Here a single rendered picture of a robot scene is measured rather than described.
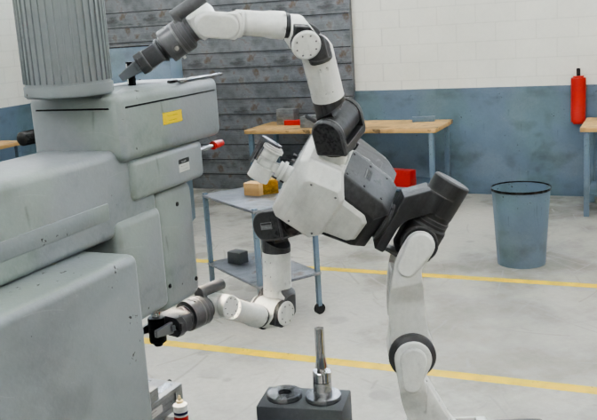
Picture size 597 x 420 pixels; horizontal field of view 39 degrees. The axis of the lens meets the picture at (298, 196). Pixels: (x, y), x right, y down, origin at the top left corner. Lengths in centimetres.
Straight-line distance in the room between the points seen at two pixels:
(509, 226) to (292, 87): 416
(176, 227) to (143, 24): 897
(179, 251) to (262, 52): 815
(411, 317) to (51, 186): 123
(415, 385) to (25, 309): 137
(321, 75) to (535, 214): 469
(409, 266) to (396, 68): 737
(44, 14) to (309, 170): 86
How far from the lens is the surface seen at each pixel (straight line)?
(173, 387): 260
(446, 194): 247
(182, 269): 224
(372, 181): 244
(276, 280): 263
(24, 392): 160
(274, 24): 218
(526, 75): 944
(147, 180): 205
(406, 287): 250
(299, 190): 238
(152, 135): 204
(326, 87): 226
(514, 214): 677
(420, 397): 263
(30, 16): 193
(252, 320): 258
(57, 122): 204
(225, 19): 213
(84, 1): 193
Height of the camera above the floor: 202
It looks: 12 degrees down
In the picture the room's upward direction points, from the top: 4 degrees counter-clockwise
